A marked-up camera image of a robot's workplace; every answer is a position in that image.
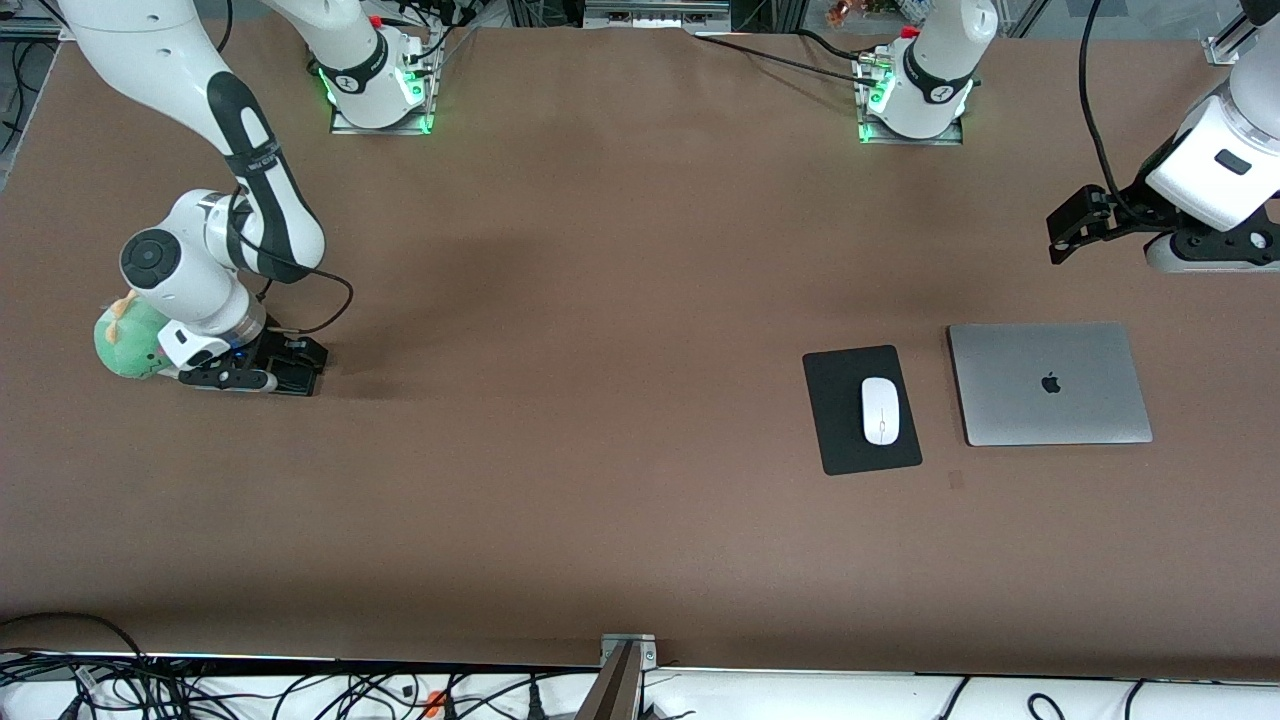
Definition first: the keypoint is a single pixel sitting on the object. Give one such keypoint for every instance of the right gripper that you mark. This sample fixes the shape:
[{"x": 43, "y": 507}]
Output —
[{"x": 272, "y": 349}]

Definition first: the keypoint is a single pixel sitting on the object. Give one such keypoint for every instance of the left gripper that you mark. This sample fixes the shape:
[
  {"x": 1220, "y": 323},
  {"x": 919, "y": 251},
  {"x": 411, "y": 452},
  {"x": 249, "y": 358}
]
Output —
[{"x": 1133, "y": 206}]

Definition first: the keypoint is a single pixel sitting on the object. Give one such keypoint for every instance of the white computer mouse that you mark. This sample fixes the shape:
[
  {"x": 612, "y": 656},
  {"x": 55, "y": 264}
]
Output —
[{"x": 880, "y": 410}]

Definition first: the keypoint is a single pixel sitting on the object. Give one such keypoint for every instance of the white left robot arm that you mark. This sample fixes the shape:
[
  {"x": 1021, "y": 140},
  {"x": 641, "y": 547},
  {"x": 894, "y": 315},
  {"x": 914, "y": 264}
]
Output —
[{"x": 940, "y": 60}]

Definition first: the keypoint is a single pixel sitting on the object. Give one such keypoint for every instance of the black mouse pad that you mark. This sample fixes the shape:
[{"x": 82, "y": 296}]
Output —
[{"x": 830, "y": 420}]

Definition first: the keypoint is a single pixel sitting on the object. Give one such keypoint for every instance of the green dinosaur plush toy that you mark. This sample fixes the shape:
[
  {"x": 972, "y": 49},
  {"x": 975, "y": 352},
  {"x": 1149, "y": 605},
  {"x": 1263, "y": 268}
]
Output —
[{"x": 125, "y": 345}]

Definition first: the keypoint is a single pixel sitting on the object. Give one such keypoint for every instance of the silver closed laptop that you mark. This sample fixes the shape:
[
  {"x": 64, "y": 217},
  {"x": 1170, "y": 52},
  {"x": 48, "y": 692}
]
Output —
[{"x": 1000, "y": 390}]

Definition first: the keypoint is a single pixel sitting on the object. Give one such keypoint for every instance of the grey control box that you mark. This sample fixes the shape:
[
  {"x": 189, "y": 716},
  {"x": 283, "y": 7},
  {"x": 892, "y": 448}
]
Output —
[{"x": 655, "y": 15}]

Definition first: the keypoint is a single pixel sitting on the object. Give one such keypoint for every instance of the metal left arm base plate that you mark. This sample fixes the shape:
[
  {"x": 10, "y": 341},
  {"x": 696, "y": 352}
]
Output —
[{"x": 910, "y": 141}]

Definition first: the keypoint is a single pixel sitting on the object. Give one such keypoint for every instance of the aluminium frame corner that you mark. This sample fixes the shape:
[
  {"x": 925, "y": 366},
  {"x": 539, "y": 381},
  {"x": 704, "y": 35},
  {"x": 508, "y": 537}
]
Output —
[{"x": 1225, "y": 48}]

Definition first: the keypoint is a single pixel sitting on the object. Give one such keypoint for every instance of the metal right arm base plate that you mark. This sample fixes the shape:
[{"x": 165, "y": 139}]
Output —
[{"x": 380, "y": 130}]

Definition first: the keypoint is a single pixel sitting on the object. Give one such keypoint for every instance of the aluminium frame rail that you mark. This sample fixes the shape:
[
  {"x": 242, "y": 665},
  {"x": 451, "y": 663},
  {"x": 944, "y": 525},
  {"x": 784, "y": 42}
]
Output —
[{"x": 25, "y": 30}]

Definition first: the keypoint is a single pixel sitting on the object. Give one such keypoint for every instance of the aluminium profile bracket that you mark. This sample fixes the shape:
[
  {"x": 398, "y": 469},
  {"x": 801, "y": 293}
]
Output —
[{"x": 620, "y": 680}]

